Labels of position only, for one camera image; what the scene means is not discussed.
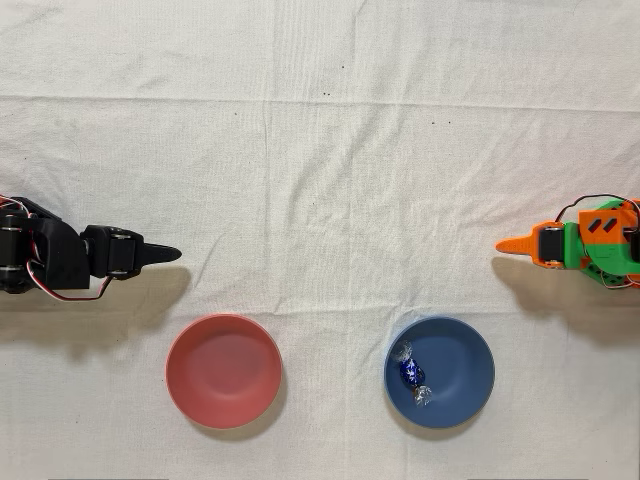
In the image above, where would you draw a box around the white tablecloth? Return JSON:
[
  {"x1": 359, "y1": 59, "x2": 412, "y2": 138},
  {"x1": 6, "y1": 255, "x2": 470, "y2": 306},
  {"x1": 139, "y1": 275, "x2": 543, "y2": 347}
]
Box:
[{"x1": 0, "y1": 0, "x2": 640, "y2": 480}]

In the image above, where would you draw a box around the blue bowl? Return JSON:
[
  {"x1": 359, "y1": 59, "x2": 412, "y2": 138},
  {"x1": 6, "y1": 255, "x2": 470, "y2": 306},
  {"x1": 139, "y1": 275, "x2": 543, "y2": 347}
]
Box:
[{"x1": 383, "y1": 315, "x2": 496, "y2": 430}]

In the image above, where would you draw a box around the looped cable on orange arm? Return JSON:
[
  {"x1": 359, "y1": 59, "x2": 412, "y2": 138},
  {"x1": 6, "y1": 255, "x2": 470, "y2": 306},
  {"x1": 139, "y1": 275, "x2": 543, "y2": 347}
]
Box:
[{"x1": 552, "y1": 193, "x2": 640, "y2": 224}]

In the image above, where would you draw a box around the looped cable on black arm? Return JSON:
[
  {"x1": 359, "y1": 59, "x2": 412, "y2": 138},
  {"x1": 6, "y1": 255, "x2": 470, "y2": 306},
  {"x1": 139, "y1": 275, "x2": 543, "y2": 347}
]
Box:
[{"x1": 27, "y1": 257, "x2": 114, "y2": 302}]

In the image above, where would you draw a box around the blue candy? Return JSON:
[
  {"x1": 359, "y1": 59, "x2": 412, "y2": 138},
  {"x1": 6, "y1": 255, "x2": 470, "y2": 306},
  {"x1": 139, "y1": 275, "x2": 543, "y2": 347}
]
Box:
[{"x1": 389, "y1": 339, "x2": 434, "y2": 408}]

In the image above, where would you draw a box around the pink bowl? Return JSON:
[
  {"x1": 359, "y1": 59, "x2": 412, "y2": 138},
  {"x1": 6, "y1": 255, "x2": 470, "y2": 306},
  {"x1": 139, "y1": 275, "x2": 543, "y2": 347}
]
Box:
[{"x1": 165, "y1": 313, "x2": 284, "y2": 430}]

